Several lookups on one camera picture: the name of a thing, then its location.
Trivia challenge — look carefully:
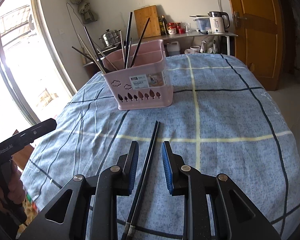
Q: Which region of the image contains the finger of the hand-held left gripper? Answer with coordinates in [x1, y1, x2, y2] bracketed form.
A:
[17, 118, 58, 143]

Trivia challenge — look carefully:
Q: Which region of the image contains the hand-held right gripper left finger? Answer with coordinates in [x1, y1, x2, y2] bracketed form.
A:
[19, 141, 140, 240]

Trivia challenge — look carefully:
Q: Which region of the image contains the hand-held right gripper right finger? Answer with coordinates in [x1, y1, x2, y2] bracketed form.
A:
[161, 141, 282, 240]

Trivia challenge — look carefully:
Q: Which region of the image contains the black metal-tipped chopstick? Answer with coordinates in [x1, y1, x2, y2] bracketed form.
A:
[121, 121, 158, 240]
[127, 121, 161, 240]

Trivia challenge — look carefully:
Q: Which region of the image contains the pink plastic utensil basket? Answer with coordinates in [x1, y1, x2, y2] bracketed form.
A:
[101, 39, 174, 111]

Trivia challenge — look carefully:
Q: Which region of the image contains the bunch of assorted chopsticks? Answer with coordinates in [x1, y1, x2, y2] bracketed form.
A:
[72, 12, 151, 74]

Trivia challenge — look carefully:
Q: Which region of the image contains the person's left hand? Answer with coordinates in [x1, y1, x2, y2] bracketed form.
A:
[7, 159, 26, 207]

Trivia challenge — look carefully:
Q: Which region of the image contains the blue checked tablecloth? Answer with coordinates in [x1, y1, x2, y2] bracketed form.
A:
[21, 52, 300, 240]

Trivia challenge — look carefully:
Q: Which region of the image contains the white framed window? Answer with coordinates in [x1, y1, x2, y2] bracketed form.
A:
[0, 0, 78, 131]

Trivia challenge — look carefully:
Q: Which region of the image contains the stainless steel steamer pot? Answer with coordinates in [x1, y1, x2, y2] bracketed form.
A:
[99, 29, 121, 48]

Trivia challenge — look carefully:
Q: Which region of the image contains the clear plastic jug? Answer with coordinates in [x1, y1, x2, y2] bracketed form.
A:
[166, 41, 181, 57]

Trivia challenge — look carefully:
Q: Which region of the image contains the white pink bowl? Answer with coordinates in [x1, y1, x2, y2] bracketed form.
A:
[185, 46, 201, 55]

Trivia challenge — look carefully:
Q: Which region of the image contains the beige tied curtain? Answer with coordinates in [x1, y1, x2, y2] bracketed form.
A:
[65, 0, 99, 24]

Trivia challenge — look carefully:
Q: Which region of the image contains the clear plastic bag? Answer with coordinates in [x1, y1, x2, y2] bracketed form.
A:
[201, 36, 218, 54]

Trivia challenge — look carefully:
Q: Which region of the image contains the stainless steel table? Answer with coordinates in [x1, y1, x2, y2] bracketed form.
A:
[155, 31, 239, 57]

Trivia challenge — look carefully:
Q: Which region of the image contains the wooden cutting board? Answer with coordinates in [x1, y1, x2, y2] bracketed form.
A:
[134, 5, 162, 39]

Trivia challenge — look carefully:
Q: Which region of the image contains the water filter pitcher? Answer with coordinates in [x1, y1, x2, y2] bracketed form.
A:
[190, 15, 212, 33]

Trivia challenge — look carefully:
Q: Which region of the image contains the brown wooden door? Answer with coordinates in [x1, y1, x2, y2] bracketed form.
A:
[225, 0, 284, 92]

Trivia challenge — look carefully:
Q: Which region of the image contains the white electric kettle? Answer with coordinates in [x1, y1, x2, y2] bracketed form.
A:
[209, 11, 231, 34]

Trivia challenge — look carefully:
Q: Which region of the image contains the metal door handle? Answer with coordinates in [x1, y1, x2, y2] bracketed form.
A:
[233, 11, 248, 29]

